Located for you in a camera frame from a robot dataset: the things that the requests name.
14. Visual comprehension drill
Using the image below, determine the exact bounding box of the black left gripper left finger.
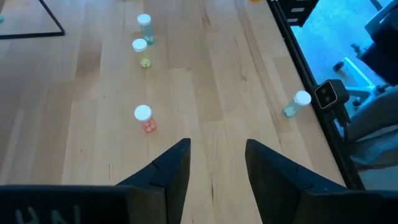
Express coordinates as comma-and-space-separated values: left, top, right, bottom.
0, 138, 192, 224

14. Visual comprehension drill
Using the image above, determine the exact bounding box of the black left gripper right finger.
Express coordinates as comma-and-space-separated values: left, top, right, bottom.
244, 138, 398, 224

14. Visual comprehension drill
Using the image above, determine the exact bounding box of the small red pill bottle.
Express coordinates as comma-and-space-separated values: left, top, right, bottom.
134, 105, 157, 134

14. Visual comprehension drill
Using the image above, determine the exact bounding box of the small teal pill bottle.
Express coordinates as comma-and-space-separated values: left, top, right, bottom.
137, 13, 155, 45
282, 90, 312, 118

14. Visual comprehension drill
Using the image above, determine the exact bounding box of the small yellow pill bottle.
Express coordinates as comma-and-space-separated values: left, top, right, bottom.
131, 38, 152, 69

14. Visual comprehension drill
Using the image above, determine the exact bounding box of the person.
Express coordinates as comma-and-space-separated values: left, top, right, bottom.
345, 86, 398, 190

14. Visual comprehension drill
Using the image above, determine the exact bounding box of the black office chair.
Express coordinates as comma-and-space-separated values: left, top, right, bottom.
332, 0, 398, 103

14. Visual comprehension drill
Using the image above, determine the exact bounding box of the black table-level camera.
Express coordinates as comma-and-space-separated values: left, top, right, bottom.
313, 78, 352, 141

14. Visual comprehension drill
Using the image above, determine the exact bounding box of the black aluminium table frame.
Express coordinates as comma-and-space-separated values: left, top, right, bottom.
266, 0, 366, 191

